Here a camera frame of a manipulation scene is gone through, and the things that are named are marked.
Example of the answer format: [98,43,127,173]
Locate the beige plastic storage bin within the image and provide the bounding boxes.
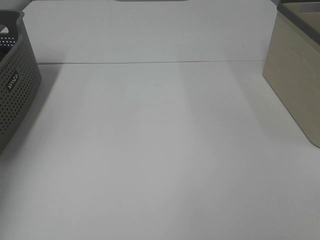
[263,0,320,147]

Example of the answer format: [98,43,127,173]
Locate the grey perforated plastic basket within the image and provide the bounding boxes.
[0,9,42,152]

